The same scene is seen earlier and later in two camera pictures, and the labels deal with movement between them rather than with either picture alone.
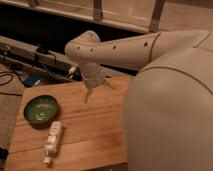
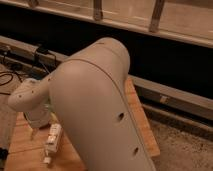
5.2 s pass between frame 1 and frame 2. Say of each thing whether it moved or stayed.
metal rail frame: stayed
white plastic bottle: stayed
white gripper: moved
